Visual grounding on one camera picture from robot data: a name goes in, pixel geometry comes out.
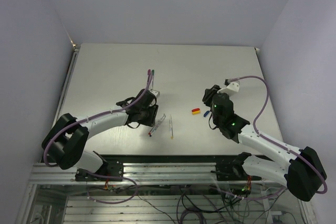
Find green marker pen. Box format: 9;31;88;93
151;73;155;89

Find aluminium rail frame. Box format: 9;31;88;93
16;43;316;223

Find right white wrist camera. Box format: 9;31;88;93
223;81;240;96

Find yellow pen cap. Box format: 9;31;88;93
192;110;201;115

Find purple marker pen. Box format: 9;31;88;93
146;71;152;86

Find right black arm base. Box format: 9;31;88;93
211;152;251;181

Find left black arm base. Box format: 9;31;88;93
75;151;123;182

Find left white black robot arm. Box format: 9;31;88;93
41;89;160;180

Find red marker pen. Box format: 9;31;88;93
148;114;166;137

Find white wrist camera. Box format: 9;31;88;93
223;81;240;96
150;89;160;98

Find yellow marker pen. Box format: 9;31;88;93
169;115;174;139

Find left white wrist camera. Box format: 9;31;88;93
150;89;160;98

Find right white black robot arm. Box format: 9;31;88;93
202;83;327;202

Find loose cables under table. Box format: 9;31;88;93
86;179;289;224

